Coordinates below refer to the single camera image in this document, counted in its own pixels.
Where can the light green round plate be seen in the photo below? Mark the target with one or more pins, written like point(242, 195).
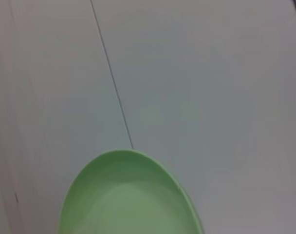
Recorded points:
point(128, 200)

